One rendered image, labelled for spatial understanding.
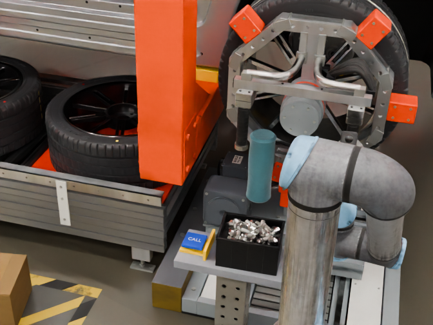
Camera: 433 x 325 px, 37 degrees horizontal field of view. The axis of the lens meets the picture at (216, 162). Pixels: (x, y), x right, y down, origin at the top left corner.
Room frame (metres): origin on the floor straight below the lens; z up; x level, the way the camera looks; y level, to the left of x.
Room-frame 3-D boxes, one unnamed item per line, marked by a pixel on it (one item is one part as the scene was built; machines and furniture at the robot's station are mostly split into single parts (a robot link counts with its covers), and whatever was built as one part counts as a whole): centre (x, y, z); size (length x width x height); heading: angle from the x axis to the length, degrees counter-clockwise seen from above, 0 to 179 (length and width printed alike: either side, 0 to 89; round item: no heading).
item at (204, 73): (2.50, 0.06, 0.70); 0.14 x 0.14 x 0.05; 77
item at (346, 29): (2.00, -0.30, 0.85); 0.54 x 0.07 x 0.54; 77
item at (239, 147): (1.81, -0.08, 0.83); 0.04 x 0.04 x 0.16
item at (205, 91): (2.33, 0.10, 0.69); 0.52 x 0.17 x 0.35; 167
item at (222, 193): (2.22, -0.08, 0.26); 0.42 x 0.18 x 0.35; 167
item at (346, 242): (1.44, -0.35, 0.69); 0.12 x 0.09 x 0.12; 69
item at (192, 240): (1.66, 0.06, 0.47); 0.07 x 0.07 x 0.02; 77
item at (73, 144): (2.51, 0.42, 0.39); 0.66 x 0.66 x 0.24
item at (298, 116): (1.93, -0.28, 0.85); 0.21 x 0.14 x 0.14; 167
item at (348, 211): (1.45, -0.34, 0.80); 0.12 x 0.09 x 0.10; 167
